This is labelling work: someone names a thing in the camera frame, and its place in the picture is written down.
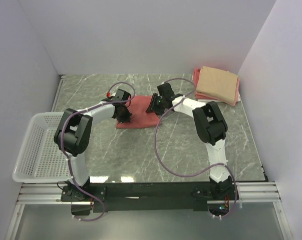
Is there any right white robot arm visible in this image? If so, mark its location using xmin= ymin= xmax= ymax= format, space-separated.
xmin=146 ymin=82 xmax=233 ymax=200

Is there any folded pink t shirt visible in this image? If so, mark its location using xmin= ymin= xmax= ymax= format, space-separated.
xmin=192 ymin=68 xmax=240 ymax=103

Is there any red t shirt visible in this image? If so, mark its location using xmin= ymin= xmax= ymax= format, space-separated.
xmin=116 ymin=95 xmax=159 ymax=129

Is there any white plastic laundry basket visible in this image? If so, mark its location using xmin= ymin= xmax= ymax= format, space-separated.
xmin=12 ymin=112 xmax=70 ymax=184

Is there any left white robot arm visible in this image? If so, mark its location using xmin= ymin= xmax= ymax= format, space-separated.
xmin=54 ymin=89 xmax=135 ymax=201

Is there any folded beige t shirt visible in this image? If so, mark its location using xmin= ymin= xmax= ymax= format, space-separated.
xmin=196 ymin=66 xmax=239 ymax=106

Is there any folded white t shirt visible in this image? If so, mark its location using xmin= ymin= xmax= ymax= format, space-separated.
xmin=196 ymin=96 xmax=241 ymax=103

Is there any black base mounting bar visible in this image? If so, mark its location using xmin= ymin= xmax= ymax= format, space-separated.
xmin=61 ymin=180 xmax=239 ymax=216

